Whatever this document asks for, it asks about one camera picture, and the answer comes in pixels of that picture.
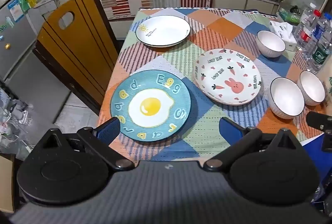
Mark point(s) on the white bowl with dark rim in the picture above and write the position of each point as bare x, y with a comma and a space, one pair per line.
285, 96
271, 42
311, 89

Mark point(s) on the clear plastic water bottle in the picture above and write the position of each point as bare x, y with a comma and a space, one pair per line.
308, 12

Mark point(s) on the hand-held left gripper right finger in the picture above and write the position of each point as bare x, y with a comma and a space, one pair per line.
228, 130

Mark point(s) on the red label water bottle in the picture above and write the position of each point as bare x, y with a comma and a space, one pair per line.
306, 35

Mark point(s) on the pile of plastic bags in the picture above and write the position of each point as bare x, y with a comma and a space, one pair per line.
13, 115

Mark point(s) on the green label water bottle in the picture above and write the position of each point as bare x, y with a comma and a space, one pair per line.
320, 55

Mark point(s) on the yellow wooden folding chair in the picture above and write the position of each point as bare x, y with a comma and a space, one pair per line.
77, 39

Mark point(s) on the white kitchen base cabinet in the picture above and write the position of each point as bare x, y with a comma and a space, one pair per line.
241, 4

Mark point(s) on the checkered colourful tablecloth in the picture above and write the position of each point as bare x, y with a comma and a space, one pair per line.
215, 112

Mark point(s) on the blue label water bottle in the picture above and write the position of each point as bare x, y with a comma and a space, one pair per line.
323, 30

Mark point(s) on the grey refrigerator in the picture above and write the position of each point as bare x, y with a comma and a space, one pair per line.
15, 52

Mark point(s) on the blue plastic stool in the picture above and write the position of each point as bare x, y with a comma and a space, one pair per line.
316, 164

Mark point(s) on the white sun print plate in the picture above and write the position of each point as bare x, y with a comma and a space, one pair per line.
166, 31

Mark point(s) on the white pink rabbit plate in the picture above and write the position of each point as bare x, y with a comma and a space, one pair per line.
228, 76

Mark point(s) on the cardboard box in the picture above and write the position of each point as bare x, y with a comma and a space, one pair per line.
6, 182

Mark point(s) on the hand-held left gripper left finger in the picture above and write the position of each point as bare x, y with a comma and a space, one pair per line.
109, 130

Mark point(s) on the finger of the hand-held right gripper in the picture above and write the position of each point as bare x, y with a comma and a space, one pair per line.
317, 120

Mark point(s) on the blue fried egg plate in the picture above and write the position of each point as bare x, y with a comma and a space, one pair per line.
150, 107

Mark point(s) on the white tissue box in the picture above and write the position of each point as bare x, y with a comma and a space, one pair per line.
284, 31

